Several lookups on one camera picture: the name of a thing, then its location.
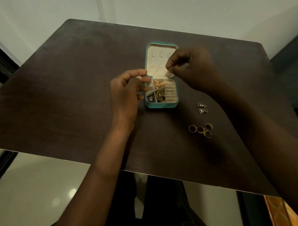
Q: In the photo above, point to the person's right hand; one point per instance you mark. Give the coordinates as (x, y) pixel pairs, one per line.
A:
(198, 67)

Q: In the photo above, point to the person's left hand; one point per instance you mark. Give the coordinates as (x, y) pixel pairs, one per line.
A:
(123, 102)

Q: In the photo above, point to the green gold flower earring jewelry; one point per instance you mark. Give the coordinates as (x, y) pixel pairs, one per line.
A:
(161, 99)
(159, 94)

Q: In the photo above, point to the teal jewelry box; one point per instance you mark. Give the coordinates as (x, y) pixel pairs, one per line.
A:
(158, 60)

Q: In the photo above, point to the person's right forearm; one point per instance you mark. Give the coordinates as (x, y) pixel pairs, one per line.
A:
(260, 135)

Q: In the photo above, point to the person's left forearm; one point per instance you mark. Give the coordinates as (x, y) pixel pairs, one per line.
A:
(97, 184)

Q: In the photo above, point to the dark grey upholstered chair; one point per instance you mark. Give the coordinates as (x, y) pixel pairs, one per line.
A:
(291, 69)

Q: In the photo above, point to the black trousers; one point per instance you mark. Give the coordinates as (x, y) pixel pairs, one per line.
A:
(160, 202)

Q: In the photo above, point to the black floor door track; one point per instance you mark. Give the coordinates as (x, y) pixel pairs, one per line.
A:
(7, 161)

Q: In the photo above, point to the white wall conduit strip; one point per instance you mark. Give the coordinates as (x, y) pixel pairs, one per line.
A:
(106, 10)

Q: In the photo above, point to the black door frame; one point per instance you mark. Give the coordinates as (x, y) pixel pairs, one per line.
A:
(7, 65)

